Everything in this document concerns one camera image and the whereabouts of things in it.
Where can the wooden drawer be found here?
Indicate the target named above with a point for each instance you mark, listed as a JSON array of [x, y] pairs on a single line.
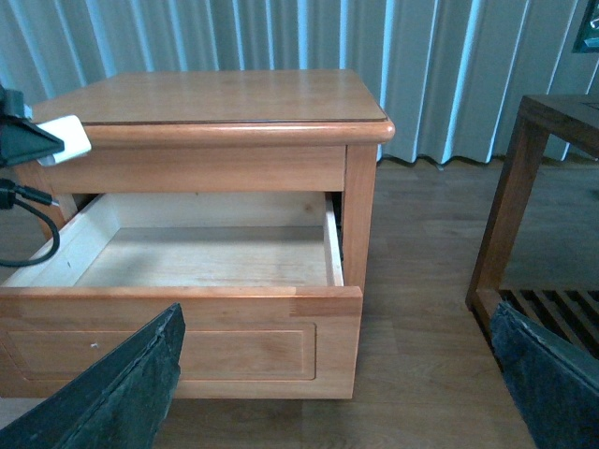
[[267, 310]]

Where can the white charger block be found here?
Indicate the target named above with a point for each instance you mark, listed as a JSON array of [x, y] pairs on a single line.
[[70, 130]]

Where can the green picture frame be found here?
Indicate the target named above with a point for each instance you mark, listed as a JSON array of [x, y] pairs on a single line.
[[587, 34]]

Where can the dark wooden side table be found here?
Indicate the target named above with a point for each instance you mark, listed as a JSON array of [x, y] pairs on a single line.
[[539, 252]]

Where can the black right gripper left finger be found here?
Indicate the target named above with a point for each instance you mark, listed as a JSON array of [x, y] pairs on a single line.
[[119, 402]]

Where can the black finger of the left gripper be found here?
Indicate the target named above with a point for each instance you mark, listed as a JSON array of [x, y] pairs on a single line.
[[21, 140]]

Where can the pale blue curtain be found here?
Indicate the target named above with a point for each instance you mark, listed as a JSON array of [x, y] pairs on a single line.
[[449, 74]]

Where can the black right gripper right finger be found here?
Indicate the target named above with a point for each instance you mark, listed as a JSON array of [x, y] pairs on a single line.
[[553, 383]]

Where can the wooden nightstand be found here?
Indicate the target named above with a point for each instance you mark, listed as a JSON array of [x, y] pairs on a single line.
[[226, 131]]

